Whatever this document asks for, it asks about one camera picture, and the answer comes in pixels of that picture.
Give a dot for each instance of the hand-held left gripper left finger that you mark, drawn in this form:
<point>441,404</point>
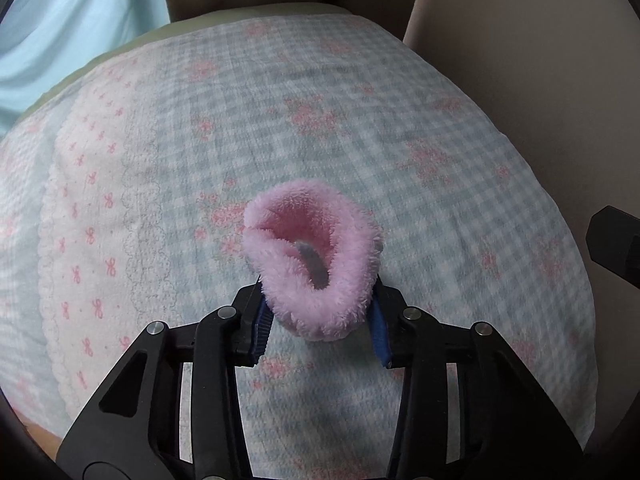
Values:
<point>260,332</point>

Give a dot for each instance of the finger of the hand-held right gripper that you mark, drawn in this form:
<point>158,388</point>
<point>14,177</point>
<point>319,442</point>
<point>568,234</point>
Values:
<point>615,245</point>

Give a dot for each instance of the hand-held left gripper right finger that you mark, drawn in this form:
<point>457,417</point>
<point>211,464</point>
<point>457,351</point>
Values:
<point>380,332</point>

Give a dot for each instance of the checked floral blanket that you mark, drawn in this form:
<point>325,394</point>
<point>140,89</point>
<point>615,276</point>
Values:
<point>300,110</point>

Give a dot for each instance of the green mattress sheet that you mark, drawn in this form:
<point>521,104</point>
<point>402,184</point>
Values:
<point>150,40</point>

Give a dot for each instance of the light blue hanging cloth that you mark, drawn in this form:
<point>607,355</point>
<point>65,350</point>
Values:
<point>65,25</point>

